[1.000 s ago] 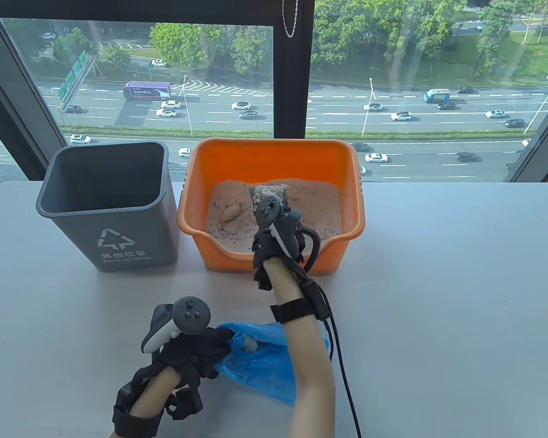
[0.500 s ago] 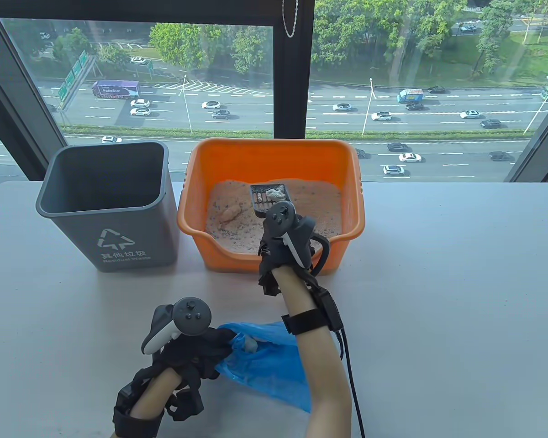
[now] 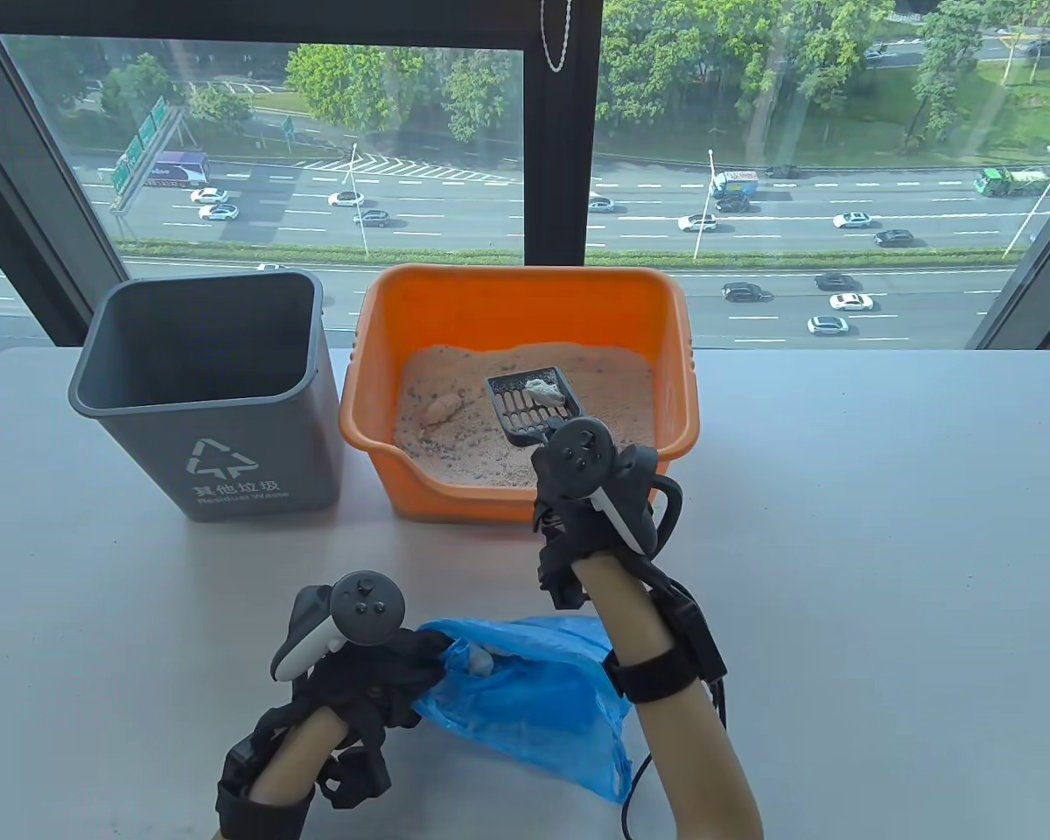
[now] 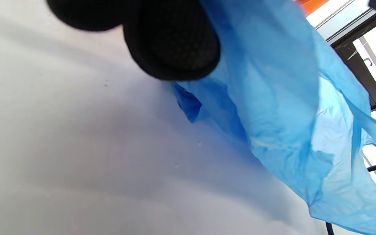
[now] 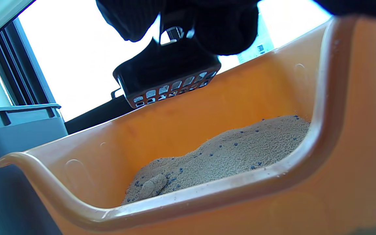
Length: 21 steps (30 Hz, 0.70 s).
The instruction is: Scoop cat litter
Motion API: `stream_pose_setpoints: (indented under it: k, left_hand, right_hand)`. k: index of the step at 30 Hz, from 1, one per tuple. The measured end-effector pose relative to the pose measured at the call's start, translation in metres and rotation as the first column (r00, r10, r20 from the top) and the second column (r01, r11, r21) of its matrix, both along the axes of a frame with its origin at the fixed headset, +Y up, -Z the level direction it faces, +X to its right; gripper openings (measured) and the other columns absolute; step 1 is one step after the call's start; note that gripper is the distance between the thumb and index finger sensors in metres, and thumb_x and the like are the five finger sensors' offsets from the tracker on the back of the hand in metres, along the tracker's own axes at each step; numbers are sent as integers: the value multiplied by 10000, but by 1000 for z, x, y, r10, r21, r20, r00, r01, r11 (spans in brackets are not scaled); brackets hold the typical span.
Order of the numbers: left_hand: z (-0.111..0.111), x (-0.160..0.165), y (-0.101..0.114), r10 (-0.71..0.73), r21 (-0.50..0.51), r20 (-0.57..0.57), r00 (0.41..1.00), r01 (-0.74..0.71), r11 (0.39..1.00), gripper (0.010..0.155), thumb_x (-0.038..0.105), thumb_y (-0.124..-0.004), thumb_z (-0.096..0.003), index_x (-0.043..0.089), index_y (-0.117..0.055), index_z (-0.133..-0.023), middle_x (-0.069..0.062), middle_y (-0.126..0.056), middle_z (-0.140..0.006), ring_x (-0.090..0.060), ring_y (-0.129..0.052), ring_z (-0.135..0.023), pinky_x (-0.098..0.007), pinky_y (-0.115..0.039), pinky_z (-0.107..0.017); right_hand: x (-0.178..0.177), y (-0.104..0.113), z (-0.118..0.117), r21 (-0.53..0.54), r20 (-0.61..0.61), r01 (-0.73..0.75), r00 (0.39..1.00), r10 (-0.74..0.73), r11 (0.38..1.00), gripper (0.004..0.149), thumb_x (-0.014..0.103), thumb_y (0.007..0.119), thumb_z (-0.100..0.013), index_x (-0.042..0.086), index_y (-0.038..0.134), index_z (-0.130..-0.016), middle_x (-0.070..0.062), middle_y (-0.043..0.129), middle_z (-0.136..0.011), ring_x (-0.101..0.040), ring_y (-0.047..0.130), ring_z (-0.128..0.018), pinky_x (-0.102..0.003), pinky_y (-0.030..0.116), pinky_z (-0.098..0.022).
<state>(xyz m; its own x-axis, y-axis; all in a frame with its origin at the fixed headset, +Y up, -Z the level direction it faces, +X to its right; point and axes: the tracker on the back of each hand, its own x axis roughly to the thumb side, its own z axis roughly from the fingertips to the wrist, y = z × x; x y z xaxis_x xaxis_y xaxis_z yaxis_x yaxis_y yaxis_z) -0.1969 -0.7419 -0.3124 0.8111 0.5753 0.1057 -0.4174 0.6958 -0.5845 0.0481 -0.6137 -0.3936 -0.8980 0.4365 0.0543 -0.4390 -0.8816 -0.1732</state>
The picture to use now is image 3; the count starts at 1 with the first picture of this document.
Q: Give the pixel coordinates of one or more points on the person's right hand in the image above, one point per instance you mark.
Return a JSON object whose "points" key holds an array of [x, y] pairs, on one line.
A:
{"points": [[569, 525]]}

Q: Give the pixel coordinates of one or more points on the gray plastic trash bin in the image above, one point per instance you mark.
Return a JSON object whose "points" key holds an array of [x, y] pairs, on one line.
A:
{"points": [[254, 455]]}

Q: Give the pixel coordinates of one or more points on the black white left controller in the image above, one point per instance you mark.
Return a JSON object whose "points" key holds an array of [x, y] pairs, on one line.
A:
{"points": [[367, 608]]}

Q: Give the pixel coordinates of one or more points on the orange plastic litter box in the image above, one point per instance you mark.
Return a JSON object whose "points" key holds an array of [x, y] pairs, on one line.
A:
{"points": [[507, 306]]}

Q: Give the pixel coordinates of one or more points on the person's right forearm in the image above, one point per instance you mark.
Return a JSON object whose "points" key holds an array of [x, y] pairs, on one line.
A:
{"points": [[700, 761]]}

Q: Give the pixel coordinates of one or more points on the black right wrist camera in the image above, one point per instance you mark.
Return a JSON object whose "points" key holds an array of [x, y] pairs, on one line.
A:
{"points": [[700, 639]]}

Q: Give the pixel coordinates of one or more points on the black white right controller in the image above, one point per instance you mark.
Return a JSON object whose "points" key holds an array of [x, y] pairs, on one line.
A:
{"points": [[582, 455]]}

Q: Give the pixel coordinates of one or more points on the black white controller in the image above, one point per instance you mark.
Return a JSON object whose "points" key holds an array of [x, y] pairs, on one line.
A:
{"points": [[582, 455], [367, 608]]}

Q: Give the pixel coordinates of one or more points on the person's left forearm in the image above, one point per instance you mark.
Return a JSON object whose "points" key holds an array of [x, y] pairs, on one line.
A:
{"points": [[297, 757]]}

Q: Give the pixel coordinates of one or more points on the sandy cat litter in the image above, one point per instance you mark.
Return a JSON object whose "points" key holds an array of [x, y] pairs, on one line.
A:
{"points": [[612, 394]]}

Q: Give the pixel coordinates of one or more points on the white cat litter clump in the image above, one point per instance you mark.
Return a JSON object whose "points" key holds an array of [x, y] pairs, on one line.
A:
{"points": [[479, 658], [544, 391], [442, 407]]}

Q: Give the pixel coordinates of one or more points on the green road sign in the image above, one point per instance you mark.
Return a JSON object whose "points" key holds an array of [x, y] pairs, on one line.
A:
{"points": [[150, 122]]}

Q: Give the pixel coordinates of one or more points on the person's left hand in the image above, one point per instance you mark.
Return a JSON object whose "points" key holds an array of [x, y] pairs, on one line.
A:
{"points": [[381, 678]]}

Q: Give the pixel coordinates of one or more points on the blue plastic bag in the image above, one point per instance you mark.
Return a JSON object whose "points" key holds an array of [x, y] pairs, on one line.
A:
{"points": [[542, 717]]}

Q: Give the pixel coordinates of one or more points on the white street lamp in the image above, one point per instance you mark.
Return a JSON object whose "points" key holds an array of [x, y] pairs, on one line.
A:
{"points": [[707, 201], [1037, 206], [356, 201]]}

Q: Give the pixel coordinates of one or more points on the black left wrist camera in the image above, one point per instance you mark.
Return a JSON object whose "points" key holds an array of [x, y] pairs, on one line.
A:
{"points": [[356, 780]]}

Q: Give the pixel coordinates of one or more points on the black slotted litter scoop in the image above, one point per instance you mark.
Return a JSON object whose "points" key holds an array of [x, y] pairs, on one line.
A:
{"points": [[516, 411]]}

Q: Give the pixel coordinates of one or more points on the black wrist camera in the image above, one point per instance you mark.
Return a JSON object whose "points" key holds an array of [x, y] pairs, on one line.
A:
{"points": [[356, 780], [700, 639]]}

